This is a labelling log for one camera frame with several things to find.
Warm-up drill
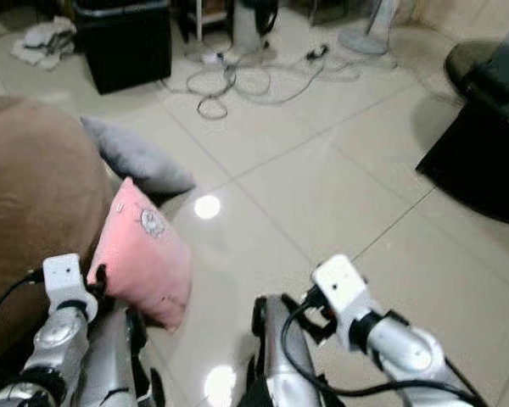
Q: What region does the silver robot right leg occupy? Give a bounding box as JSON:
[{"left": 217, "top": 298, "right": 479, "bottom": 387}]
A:
[{"left": 240, "top": 294, "right": 333, "bottom": 407}]

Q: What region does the silver robot left leg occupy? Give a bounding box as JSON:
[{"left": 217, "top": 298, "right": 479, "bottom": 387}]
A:
[{"left": 72, "top": 309, "right": 164, "bottom": 407}]

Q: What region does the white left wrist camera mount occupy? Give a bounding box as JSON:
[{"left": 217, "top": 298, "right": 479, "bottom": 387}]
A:
[{"left": 42, "top": 253, "right": 91, "bottom": 320}]

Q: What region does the pink pillow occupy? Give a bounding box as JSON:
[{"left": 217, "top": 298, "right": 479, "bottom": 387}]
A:
[{"left": 88, "top": 176, "right": 194, "bottom": 332}]

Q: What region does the black power adapter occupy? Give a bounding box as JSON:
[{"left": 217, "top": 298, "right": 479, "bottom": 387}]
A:
[{"left": 305, "top": 44, "right": 330, "bottom": 61}]

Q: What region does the white crumpled cloth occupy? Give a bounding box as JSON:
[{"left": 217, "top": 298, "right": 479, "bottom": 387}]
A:
[{"left": 12, "top": 17, "right": 78, "bottom": 71}]

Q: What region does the grey pillow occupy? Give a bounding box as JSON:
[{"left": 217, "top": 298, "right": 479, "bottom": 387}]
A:
[{"left": 80, "top": 115, "right": 197, "bottom": 197}]

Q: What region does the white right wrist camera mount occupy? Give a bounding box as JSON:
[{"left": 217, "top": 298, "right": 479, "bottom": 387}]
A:
[{"left": 311, "top": 254, "right": 375, "bottom": 333}]

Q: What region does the black low table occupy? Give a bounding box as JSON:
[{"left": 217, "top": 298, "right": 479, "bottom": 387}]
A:
[{"left": 415, "top": 37, "right": 509, "bottom": 226}]

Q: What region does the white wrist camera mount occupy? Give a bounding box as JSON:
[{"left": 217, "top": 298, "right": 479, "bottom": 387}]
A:
[
  {"left": 311, "top": 254, "right": 375, "bottom": 333},
  {"left": 42, "top": 253, "right": 91, "bottom": 320}
]

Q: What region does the black box speaker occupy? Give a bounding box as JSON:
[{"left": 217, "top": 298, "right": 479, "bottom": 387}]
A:
[{"left": 74, "top": 0, "right": 173, "bottom": 95}]

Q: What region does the silver robot leg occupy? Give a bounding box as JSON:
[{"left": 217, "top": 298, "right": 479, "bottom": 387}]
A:
[
  {"left": 72, "top": 309, "right": 164, "bottom": 407},
  {"left": 240, "top": 294, "right": 333, "bottom": 407}
]

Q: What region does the brown fabric sofa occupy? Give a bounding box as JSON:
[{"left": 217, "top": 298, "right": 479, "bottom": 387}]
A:
[{"left": 0, "top": 64, "right": 121, "bottom": 376}]

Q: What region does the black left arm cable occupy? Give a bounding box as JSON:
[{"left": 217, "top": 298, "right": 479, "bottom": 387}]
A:
[{"left": 0, "top": 268, "right": 45, "bottom": 340}]

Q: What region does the grey pedestal fan base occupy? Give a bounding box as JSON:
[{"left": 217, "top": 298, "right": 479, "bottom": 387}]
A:
[{"left": 338, "top": 0, "right": 401, "bottom": 57}]

